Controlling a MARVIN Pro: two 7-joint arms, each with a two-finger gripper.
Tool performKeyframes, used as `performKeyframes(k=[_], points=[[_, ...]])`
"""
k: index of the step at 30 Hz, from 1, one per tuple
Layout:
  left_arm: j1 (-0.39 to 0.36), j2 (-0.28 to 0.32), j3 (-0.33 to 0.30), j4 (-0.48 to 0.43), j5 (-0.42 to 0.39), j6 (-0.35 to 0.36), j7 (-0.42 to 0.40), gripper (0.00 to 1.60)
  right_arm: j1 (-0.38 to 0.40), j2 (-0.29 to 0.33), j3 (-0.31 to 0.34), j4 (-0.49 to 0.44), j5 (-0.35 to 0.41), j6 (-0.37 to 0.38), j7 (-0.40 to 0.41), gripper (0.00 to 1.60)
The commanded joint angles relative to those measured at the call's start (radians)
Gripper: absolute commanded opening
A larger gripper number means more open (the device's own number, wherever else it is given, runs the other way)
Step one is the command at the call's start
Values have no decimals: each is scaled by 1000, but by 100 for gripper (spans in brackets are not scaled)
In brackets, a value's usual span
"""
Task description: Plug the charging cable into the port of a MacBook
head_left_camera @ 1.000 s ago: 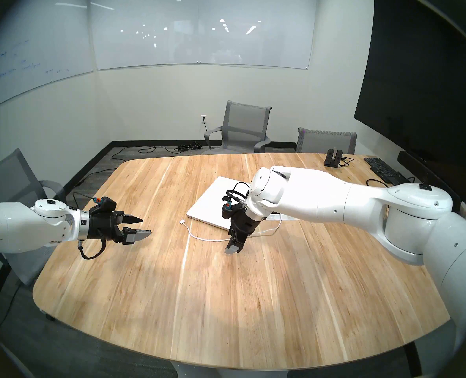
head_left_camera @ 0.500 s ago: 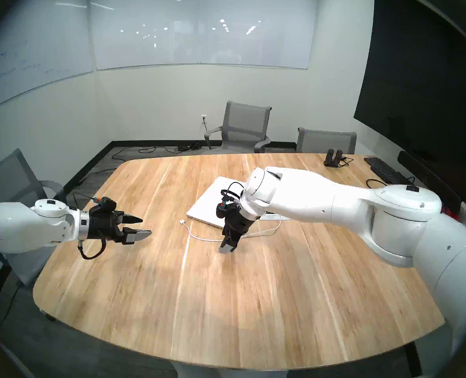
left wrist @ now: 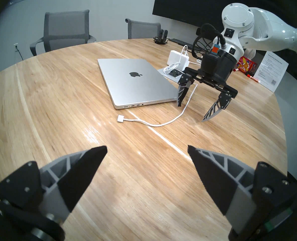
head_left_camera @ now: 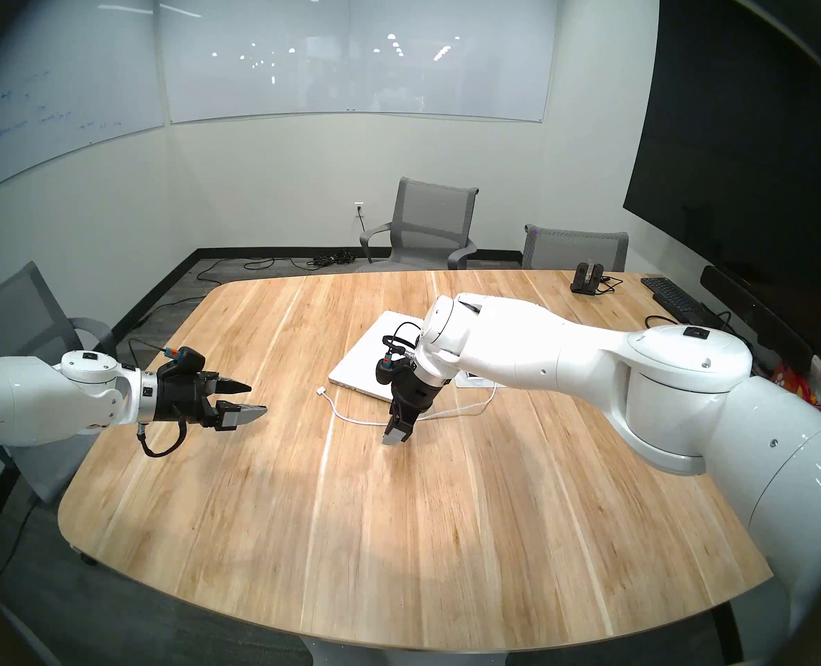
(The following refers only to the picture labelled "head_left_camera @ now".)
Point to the black video sound bar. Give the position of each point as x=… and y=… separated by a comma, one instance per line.
x=750, y=311

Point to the grey mesh chair with armrests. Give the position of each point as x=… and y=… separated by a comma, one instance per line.
x=428, y=214

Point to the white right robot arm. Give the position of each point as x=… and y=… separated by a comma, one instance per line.
x=660, y=394

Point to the black keyboard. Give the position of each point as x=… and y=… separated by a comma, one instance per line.
x=671, y=297

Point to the large black wall screen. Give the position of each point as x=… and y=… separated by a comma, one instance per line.
x=743, y=151

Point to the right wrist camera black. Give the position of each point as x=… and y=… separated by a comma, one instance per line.
x=388, y=371

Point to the colourful snack bag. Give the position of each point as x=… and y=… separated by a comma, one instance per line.
x=792, y=383

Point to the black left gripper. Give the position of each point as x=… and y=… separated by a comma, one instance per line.
x=181, y=397

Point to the silver MacBook laptop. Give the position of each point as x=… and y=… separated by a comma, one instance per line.
x=365, y=359

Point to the wide glass whiteboard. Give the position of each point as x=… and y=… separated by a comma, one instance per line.
x=355, y=47

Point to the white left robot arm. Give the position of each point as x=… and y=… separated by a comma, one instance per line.
x=29, y=401

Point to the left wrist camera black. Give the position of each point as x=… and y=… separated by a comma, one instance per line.
x=188, y=361

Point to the dark grey mesh office chair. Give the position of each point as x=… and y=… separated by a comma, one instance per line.
x=22, y=311

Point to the grey mesh chair backrest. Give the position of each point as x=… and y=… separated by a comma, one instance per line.
x=573, y=248

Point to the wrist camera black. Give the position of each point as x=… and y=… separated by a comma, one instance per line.
x=188, y=361
x=388, y=371

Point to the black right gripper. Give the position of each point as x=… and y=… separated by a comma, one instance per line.
x=414, y=394

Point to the glass whiteboard with blue writing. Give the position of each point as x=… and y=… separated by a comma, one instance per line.
x=56, y=82

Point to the black controller charging dock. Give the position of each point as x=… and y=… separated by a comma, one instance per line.
x=586, y=282

